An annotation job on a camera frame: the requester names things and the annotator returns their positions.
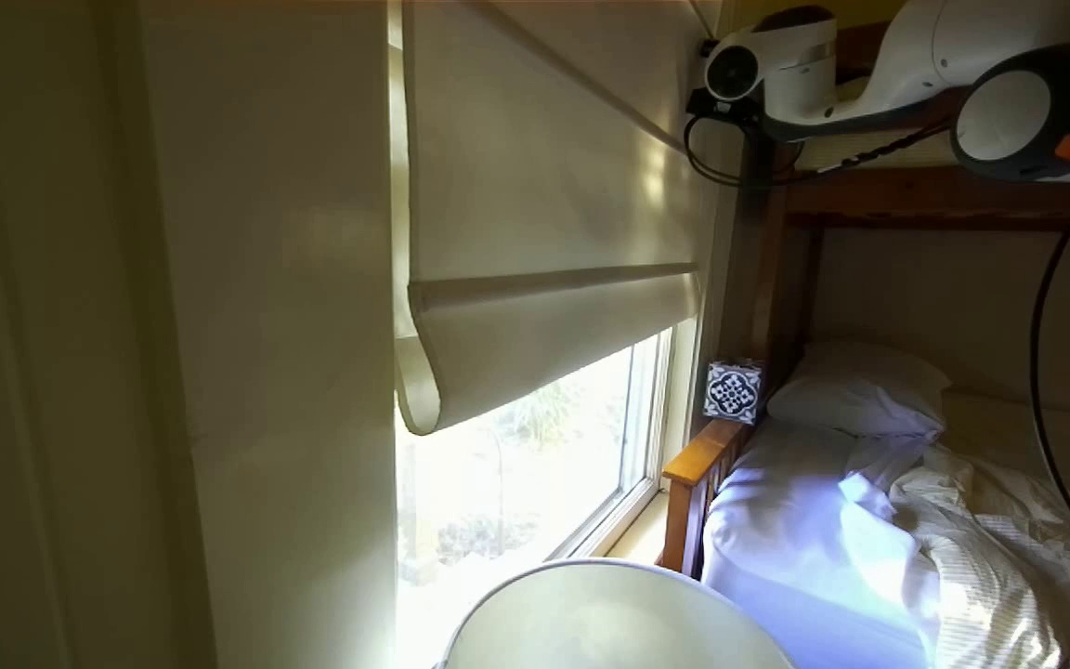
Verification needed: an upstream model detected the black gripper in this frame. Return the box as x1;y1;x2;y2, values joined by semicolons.
682;78;766;125

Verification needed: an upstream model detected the cream fabric roman shade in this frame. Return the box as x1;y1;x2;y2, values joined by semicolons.
388;0;735;440

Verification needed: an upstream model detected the white pillow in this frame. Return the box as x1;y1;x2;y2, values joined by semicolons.
766;334;955;442

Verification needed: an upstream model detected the white crumpled duvet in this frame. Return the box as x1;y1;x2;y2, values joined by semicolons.
699;421;1070;669

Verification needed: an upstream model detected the white round basin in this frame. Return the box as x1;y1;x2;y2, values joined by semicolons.
439;553;798;669

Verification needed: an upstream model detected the white window frame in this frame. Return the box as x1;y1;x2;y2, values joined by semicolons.
393;323;708;669

